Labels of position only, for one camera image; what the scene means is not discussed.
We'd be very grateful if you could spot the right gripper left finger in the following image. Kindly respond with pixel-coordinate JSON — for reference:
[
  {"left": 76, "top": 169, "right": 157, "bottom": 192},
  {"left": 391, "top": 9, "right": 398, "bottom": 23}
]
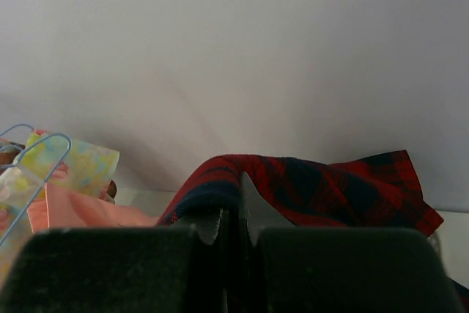
[{"left": 182, "top": 208, "right": 228, "bottom": 246}]

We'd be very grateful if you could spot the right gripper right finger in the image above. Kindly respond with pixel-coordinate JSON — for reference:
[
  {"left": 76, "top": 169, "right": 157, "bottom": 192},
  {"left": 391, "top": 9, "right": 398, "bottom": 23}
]
[{"left": 239, "top": 172, "right": 260, "bottom": 248}]

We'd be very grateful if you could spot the red plaid skirt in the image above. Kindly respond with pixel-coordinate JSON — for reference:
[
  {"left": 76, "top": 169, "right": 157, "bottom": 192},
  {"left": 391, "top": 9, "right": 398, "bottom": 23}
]
[{"left": 159, "top": 150, "right": 443, "bottom": 236}]

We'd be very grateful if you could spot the salmon pink skirt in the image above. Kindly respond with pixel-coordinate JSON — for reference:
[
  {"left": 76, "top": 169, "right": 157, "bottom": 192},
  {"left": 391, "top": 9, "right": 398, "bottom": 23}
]
[{"left": 27, "top": 183, "right": 158, "bottom": 232}]

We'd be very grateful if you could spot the blue wire hanger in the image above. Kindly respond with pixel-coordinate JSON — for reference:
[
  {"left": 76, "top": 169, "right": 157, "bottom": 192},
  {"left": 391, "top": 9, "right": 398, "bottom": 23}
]
[{"left": 1, "top": 124, "right": 72, "bottom": 251}]

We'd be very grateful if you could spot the floral pastel garment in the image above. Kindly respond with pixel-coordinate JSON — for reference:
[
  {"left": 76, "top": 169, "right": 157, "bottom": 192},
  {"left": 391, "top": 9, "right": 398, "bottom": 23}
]
[{"left": 1, "top": 139, "right": 119, "bottom": 277}]

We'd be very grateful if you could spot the brown plaid garment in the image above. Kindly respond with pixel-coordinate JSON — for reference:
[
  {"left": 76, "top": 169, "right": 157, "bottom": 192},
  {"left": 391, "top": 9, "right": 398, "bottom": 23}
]
[{"left": 1, "top": 139, "right": 117, "bottom": 201}]

